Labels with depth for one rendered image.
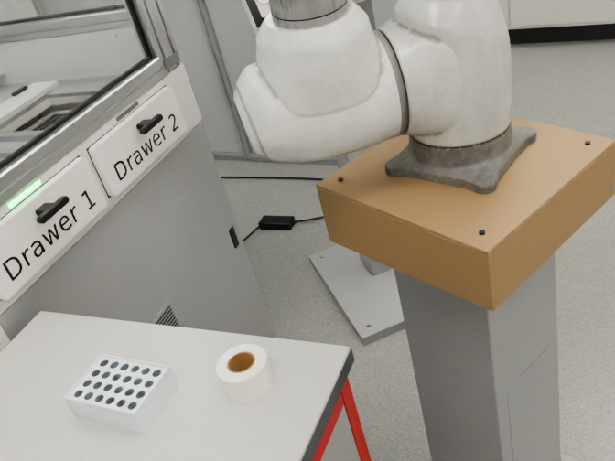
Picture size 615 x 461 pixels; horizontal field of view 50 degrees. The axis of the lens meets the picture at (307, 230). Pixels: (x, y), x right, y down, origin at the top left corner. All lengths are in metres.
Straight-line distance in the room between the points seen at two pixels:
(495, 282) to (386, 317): 1.16
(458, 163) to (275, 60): 0.31
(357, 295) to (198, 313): 0.66
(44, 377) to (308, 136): 0.54
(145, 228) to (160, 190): 0.10
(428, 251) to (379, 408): 0.96
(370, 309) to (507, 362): 0.93
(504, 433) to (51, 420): 0.78
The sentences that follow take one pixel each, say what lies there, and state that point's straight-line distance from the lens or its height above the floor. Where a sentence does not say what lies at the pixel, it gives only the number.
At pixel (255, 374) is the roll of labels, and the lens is 0.86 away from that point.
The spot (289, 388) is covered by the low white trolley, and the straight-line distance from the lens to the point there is 0.89.
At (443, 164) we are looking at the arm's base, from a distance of 1.00.
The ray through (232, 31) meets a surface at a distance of 2.95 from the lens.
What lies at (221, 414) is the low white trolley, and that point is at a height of 0.76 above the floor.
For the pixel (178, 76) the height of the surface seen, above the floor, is 0.92.
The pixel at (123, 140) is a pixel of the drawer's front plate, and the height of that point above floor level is 0.90.
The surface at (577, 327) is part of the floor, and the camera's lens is 2.01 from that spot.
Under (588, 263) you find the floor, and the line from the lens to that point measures 2.23.
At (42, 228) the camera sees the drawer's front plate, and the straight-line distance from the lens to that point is 1.24.
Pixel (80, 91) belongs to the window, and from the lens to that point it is 1.36.
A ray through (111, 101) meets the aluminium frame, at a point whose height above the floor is 0.98.
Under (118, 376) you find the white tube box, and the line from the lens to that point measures 0.97.
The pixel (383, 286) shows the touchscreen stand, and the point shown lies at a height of 0.04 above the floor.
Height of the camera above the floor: 1.39
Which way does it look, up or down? 33 degrees down
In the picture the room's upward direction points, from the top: 16 degrees counter-clockwise
